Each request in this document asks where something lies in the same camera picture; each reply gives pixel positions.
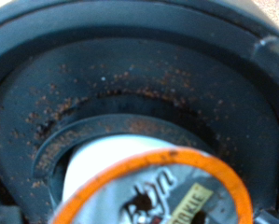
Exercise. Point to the black Keurig coffee machine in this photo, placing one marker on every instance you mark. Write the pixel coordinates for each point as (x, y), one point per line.
(145, 68)

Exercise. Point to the coffee pod grey lid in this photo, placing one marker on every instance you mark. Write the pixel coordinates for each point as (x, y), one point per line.
(114, 161)

